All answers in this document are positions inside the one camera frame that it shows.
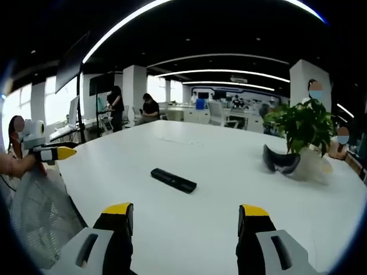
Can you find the grey mesh office chair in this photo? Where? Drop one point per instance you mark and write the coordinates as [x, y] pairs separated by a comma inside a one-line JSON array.
[[43, 217]]

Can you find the green potted plant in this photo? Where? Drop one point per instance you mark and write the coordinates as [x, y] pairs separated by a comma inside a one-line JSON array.
[[304, 126]]

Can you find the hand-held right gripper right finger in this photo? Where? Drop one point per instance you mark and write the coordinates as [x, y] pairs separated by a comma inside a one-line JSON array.
[[268, 243]]

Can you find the white mesh office chair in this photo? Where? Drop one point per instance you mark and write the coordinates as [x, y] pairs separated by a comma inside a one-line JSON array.
[[215, 113]]

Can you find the black stand pole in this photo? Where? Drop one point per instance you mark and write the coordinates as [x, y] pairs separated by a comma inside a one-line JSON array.
[[81, 109]]

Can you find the black remote control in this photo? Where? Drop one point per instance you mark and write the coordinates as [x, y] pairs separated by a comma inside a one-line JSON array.
[[173, 180]]

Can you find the white side desk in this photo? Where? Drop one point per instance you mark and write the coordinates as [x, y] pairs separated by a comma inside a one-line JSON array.
[[64, 130]]

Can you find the black hanging monitor screen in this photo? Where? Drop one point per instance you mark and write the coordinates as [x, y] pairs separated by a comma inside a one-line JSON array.
[[70, 66]]

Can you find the blue box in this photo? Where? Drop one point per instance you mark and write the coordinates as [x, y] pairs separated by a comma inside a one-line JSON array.
[[200, 103]]

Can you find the white computer monitor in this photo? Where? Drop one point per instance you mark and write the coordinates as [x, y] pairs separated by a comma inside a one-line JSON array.
[[73, 113]]

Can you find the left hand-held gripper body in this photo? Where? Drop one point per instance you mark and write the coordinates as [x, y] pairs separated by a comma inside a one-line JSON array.
[[33, 133]]

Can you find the white plant pot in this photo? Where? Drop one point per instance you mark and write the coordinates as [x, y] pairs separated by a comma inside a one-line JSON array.
[[311, 166]]

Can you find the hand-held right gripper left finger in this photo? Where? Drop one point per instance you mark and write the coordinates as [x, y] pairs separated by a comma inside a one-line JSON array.
[[94, 246]]

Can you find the black headset goggles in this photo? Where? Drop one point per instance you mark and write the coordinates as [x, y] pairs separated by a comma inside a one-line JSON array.
[[279, 161]]

